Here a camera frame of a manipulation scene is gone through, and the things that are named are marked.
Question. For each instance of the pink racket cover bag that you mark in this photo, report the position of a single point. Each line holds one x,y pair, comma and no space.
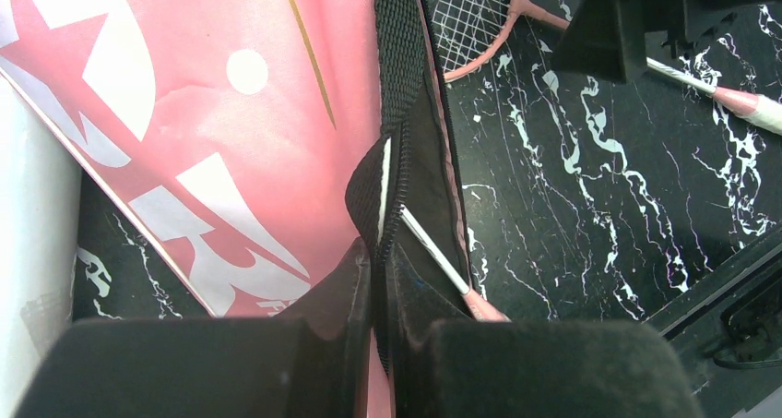
255,140

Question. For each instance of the pink badminton racket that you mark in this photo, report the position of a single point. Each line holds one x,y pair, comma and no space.
481,309
473,31

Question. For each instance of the white shuttlecock tube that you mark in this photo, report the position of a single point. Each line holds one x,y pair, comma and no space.
40,194

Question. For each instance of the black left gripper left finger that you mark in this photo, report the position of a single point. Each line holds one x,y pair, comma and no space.
310,360

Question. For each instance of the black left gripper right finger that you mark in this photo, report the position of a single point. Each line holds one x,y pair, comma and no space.
444,364

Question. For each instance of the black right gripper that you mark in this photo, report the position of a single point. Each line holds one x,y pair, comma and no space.
606,38

